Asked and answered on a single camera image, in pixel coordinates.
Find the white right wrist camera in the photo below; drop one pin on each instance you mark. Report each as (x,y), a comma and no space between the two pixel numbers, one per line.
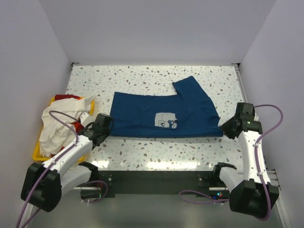
(256,117)

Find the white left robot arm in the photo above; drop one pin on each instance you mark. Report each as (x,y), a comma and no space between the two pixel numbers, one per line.
(46,183)

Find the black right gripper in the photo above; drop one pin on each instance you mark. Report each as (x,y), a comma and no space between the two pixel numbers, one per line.
(224,128)

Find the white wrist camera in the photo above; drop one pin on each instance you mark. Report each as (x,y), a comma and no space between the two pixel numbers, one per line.
(85,118)
(256,117)

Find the white t-shirt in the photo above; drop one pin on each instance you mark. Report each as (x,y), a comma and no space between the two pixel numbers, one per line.
(61,121)

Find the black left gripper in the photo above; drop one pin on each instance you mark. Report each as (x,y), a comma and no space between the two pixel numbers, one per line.
(107,131)

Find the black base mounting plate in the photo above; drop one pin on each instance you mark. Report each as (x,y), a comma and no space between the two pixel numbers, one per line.
(162,183)

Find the aluminium frame rail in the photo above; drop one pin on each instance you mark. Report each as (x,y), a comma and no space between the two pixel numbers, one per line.
(272,175)

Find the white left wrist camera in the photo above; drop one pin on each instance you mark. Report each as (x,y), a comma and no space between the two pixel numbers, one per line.
(85,118)

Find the blue Mickey Mouse t-shirt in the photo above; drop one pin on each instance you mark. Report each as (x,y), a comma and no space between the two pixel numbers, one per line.
(188,113)

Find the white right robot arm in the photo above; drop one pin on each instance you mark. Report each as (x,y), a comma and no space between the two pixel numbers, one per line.
(251,192)

